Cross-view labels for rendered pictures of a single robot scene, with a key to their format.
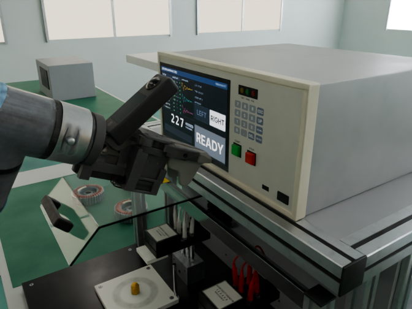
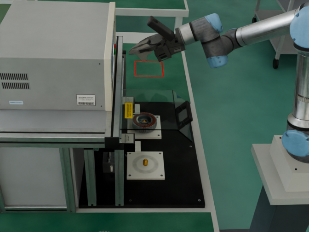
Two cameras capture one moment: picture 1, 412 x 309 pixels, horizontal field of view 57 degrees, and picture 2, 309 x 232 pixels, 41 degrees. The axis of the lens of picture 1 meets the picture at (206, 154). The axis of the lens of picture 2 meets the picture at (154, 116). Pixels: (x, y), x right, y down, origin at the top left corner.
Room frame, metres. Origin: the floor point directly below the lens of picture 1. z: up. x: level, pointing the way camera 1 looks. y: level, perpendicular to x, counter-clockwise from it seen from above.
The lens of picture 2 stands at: (1.75, 0.77, 1.98)
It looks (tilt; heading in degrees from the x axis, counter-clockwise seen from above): 38 degrees down; 209
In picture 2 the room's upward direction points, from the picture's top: 3 degrees clockwise
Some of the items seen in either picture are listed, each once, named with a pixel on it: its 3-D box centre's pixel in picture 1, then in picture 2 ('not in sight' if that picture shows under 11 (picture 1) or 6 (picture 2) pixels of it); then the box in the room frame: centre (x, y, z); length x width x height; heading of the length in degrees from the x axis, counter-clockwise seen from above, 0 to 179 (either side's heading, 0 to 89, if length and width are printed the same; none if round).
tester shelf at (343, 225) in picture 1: (280, 159); (62, 82); (0.78, -0.17, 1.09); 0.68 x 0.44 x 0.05; 33
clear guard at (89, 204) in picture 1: (130, 197); (145, 114); (0.71, 0.16, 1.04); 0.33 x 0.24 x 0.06; 123
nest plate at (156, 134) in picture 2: not in sight; (144, 126); (0.50, 0.03, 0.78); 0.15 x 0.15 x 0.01; 33
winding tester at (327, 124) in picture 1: (289, 105); (59, 51); (0.77, -0.18, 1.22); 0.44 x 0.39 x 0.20; 33
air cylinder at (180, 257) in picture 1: (187, 265); (109, 161); (0.78, 0.05, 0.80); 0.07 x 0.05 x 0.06; 33
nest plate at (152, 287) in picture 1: (135, 293); (145, 165); (0.70, 0.17, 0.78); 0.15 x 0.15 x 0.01; 33
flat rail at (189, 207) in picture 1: (197, 211); (121, 97); (0.66, 0.02, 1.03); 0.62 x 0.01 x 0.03; 33
